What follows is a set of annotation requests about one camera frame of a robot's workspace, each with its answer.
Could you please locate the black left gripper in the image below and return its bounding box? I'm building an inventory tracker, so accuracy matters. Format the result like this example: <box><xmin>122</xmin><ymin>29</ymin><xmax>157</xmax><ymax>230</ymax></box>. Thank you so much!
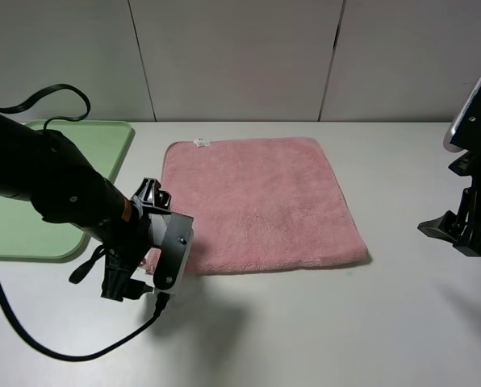
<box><xmin>98</xmin><ymin>177</ymin><xmax>171</xmax><ymax>301</ymax></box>

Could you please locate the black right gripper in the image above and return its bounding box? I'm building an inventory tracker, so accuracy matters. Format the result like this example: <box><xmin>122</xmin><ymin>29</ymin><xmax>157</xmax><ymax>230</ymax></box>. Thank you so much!
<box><xmin>417</xmin><ymin>151</ymin><xmax>481</xmax><ymax>257</ymax></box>

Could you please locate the pink fluffy towel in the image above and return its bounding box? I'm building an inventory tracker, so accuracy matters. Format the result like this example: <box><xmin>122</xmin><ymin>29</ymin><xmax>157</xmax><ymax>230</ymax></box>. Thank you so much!
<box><xmin>161</xmin><ymin>137</ymin><xmax>369</xmax><ymax>275</ymax></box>

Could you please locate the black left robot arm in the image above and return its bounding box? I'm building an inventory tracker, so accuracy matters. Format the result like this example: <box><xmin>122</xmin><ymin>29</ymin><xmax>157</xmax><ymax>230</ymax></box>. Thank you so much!
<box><xmin>0</xmin><ymin>114</ymin><xmax>170</xmax><ymax>302</ymax></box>

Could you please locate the white towel label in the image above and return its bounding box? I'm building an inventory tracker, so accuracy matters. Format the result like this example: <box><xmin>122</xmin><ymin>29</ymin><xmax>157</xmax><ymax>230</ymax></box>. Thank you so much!
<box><xmin>194</xmin><ymin>138</ymin><xmax>211</xmax><ymax>148</ymax></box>

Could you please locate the green plastic tray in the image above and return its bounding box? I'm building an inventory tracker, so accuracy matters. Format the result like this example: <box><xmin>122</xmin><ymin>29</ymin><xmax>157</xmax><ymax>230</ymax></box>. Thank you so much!
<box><xmin>0</xmin><ymin>120</ymin><xmax>134</xmax><ymax>263</ymax></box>

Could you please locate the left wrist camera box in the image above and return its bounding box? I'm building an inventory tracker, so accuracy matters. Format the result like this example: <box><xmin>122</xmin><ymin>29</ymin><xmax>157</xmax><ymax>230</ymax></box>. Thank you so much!
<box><xmin>153</xmin><ymin>213</ymin><xmax>194</xmax><ymax>295</ymax></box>

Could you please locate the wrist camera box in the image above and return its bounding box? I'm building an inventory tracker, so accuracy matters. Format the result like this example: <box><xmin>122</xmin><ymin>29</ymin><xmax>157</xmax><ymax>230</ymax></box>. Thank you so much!
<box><xmin>153</xmin><ymin>213</ymin><xmax>194</xmax><ymax>295</ymax></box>
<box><xmin>443</xmin><ymin>78</ymin><xmax>481</xmax><ymax>155</ymax></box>

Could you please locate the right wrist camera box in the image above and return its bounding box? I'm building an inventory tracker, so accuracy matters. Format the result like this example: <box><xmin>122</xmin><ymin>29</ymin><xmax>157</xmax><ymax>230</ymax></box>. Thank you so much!
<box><xmin>443</xmin><ymin>78</ymin><xmax>481</xmax><ymax>155</ymax></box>

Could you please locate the black left camera cable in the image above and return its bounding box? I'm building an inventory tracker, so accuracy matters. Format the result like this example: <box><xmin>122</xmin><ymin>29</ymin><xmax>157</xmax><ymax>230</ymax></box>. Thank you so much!
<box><xmin>0</xmin><ymin>83</ymin><xmax>171</xmax><ymax>362</ymax></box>

